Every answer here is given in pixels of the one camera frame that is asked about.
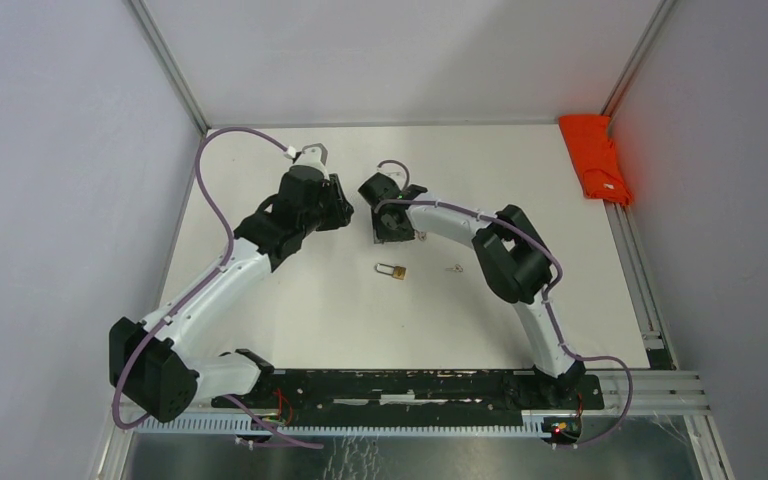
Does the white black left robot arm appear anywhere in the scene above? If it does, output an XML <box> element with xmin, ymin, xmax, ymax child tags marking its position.
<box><xmin>108</xmin><ymin>165</ymin><xmax>354</xmax><ymax>423</ymax></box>

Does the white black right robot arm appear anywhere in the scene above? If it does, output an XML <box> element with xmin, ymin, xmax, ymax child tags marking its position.
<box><xmin>358</xmin><ymin>173</ymin><xmax>586</xmax><ymax>408</ymax></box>

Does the small brass padlock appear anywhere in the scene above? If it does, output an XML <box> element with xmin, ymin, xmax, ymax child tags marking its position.
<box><xmin>375</xmin><ymin>263</ymin><xmax>406</xmax><ymax>280</ymax></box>

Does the orange folded cloth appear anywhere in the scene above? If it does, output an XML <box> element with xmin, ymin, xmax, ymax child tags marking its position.
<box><xmin>558</xmin><ymin>114</ymin><xmax>634</xmax><ymax>207</ymax></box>

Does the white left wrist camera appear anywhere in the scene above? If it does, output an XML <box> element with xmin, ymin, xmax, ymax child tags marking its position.
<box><xmin>283</xmin><ymin>143</ymin><xmax>329</xmax><ymax>179</ymax></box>

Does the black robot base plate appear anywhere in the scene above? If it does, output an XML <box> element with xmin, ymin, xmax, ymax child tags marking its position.
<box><xmin>239</xmin><ymin>369</ymin><xmax>605</xmax><ymax>428</ymax></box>

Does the left aluminium frame rail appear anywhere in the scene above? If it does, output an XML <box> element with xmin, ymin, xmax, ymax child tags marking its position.
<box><xmin>124</xmin><ymin>0</ymin><xmax>210</xmax><ymax>135</ymax></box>

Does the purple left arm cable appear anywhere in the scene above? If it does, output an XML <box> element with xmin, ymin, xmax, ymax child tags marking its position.
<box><xmin>112</xmin><ymin>127</ymin><xmax>326</xmax><ymax>451</ymax></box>

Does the white slotted cable duct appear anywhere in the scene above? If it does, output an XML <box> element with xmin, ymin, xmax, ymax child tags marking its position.
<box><xmin>133</xmin><ymin>413</ymin><xmax>561</xmax><ymax>439</ymax></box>

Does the aluminium corner frame rail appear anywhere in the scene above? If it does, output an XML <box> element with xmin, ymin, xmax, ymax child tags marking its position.
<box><xmin>600</xmin><ymin>0</ymin><xmax>681</xmax><ymax>118</ymax></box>

